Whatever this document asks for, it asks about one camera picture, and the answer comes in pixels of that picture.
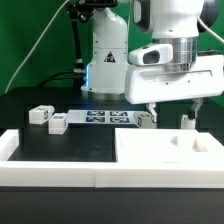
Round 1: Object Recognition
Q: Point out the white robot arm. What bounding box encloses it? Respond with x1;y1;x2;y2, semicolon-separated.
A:
82;0;224;122

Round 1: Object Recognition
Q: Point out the grey cable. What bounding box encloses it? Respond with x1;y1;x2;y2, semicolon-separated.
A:
3;0;72;96

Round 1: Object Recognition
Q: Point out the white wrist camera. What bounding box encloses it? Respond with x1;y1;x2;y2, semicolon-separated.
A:
129;44;173;66

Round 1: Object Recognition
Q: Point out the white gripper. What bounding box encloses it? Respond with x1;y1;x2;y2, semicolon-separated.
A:
125;55;224;123

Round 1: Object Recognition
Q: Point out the black cable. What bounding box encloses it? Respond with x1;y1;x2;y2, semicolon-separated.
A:
38;69;88;89

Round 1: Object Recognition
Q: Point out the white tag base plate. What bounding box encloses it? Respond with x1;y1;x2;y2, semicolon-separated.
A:
68;110;144;125

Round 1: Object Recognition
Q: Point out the white U-shaped fence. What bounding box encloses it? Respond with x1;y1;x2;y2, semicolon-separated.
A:
0;129;224;189

